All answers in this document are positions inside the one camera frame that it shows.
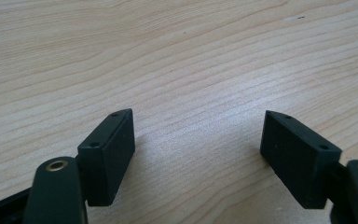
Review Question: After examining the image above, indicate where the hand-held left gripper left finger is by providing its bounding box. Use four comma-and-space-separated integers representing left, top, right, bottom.
76, 107, 136, 207

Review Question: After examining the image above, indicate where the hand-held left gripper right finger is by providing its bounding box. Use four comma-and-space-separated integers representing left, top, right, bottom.
259, 109, 343, 210

